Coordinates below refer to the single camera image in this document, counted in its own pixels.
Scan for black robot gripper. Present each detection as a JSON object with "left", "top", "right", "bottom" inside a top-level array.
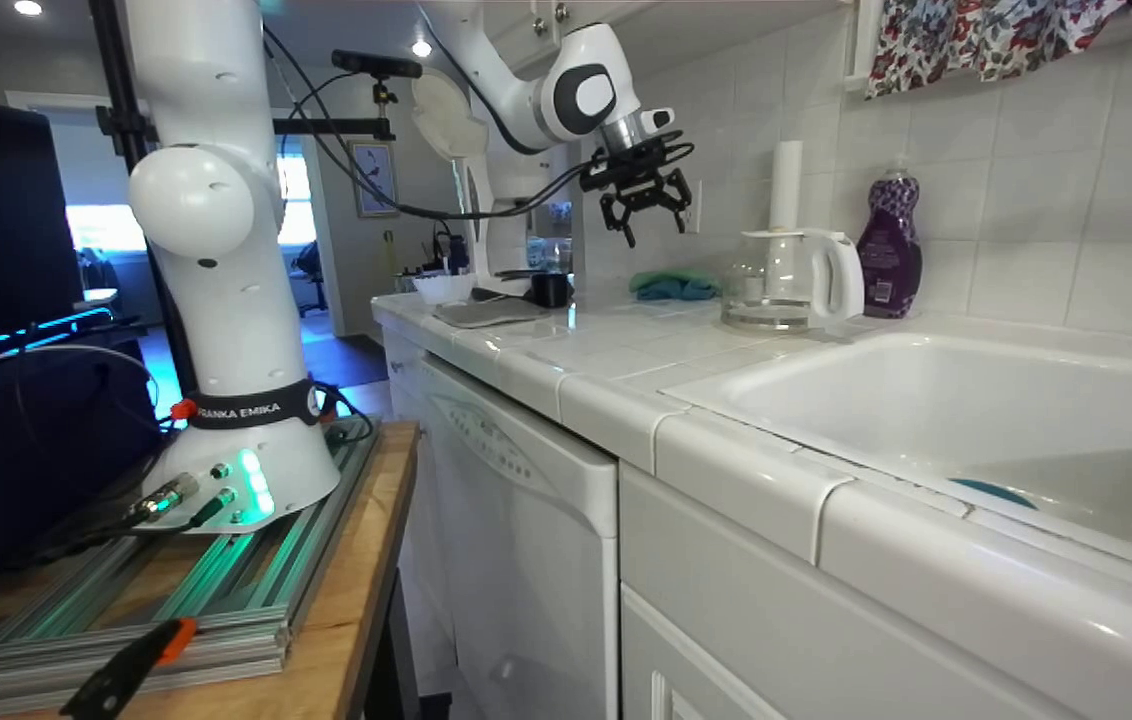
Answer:
[{"left": 581, "top": 134, "right": 695, "bottom": 247}]

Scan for green towel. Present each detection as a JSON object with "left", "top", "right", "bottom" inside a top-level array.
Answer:
[{"left": 629, "top": 271, "right": 720, "bottom": 302}]

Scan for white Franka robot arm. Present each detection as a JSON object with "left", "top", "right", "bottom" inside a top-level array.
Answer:
[{"left": 124, "top": 0, "right": 687, "bottom": 536}]

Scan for white coffee maker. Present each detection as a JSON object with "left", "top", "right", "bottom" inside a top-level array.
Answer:
[{"left": 413, "top": 67, "right": 554, "bottom": 296}]

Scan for white paper towel roll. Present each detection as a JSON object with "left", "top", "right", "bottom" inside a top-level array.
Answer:
[{"left": 772, "top": 141, "right": 804, "bottom": 228}]

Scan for glass coffee carafe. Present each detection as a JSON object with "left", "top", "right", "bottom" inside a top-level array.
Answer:
[{"left": 724, "top": 228, "right": 866, "bottom": 331}]

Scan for white upper cabinet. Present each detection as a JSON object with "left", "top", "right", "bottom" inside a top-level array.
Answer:
[{"left": 463, "top": 0, "right": 728, "bottom": 94}]

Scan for small white bowl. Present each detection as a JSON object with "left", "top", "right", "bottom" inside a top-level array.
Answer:
[{"left": 413, "top": 275, "right": 474, "bottom": 307}]

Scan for purple dish soap bottle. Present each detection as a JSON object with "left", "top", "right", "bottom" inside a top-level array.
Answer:
[{"left": 857, "top": 174, "right": 924, "bottom": 322}]

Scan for floral window curtain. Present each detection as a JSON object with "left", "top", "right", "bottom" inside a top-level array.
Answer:
[{"left": 866, "top": 0, "right": 1132, "bottom": 96}]

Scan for white dishwasher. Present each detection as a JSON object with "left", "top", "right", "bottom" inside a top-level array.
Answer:
[{"left": 394, "top": 353, "right": 621, "bottom": 720}]

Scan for white lower cabinets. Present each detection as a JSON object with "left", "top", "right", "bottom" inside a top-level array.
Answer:
[{"left": 621, "top": 473, "right": 1132, "bottom": 720}]

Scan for white farmhouse sink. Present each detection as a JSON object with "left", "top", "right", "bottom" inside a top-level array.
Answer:
[{"left": 677, "top": 331, "right": 1132, "bottom": 560}]

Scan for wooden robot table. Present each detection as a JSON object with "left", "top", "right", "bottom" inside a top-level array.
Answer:
[{"left": 0, "top": 424, "right": 422, "bottom": 720}]

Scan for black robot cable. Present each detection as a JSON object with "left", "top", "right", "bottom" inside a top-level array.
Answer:
[{"left": 260, "top": 24, "right": 597, "bottom": 226}]

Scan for black camera stand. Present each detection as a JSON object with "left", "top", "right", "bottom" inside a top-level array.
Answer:
[{"left": 90, "top": 0, "right": 394, "bottom": 154}]

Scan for orange handled tool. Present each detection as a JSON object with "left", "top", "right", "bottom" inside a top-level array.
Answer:
[{"left": 60, "top": 617, "right": 201, "bottom": 720}]

